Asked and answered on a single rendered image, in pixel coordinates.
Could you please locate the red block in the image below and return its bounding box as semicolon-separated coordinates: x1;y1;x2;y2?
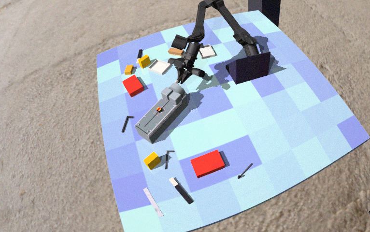
190;150;225;178
123;75;144;98

